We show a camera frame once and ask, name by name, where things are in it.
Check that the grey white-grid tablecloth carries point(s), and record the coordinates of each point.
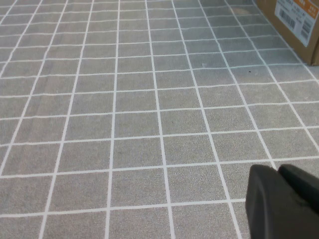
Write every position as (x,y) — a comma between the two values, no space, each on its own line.
(124,124)

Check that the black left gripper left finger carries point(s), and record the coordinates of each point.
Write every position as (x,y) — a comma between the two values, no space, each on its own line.
(269,214)

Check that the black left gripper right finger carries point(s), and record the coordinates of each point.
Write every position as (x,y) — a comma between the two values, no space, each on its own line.
(304,189)

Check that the brown cardboard shoe box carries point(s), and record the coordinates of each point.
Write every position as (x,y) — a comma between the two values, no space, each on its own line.
(274,25)

